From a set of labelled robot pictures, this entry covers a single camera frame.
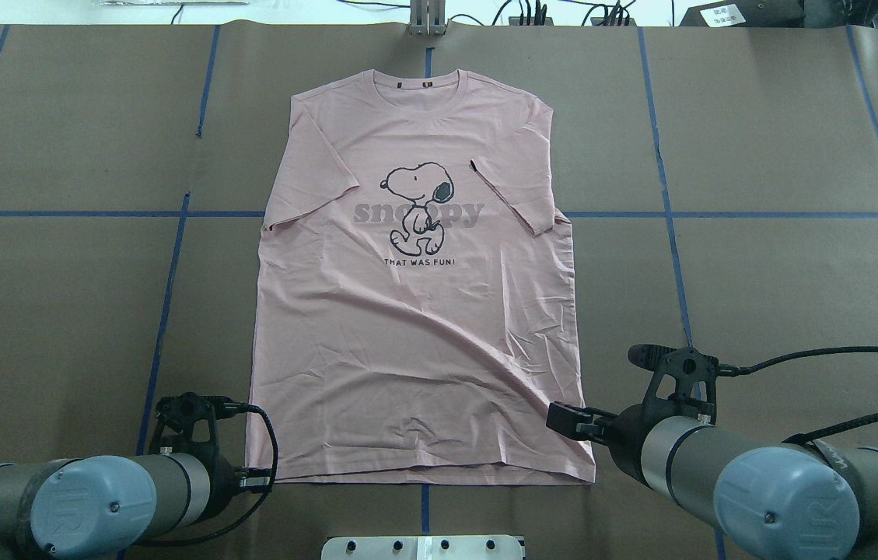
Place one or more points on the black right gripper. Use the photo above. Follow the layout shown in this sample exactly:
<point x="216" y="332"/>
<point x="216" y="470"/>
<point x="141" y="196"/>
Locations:
<point x="625" y="437"/>

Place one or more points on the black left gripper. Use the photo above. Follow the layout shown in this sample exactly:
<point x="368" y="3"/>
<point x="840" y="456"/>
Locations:
<point x="224" y="471"/>

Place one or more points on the pink Snoopy t-shirt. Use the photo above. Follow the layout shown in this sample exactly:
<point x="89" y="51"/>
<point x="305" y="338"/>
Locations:
<point x="416" y="310"/>

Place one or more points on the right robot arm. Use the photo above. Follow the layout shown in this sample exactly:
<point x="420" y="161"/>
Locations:
<point x="774" y="501"/>

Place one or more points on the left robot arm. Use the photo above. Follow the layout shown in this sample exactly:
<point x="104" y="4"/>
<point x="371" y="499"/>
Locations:
<point x="94" y="507"/>

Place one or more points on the brown paper table cover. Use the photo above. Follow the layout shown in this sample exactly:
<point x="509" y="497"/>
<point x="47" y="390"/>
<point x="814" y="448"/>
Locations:
<point x="722" y="185"/>

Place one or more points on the dark grey box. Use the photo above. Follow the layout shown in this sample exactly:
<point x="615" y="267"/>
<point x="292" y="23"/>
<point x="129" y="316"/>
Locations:
<point x="781" y="14"/>

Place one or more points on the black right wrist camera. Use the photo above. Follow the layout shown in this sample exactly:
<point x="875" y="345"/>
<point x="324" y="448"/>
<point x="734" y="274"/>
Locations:
<point x="682" y="384"/>

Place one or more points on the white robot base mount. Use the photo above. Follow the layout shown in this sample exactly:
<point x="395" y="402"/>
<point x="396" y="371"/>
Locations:
<point x="482" y="546"/>

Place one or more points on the aluminium frame post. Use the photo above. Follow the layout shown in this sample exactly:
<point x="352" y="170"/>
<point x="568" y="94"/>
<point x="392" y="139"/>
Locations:
<point x="427" y="18"/>

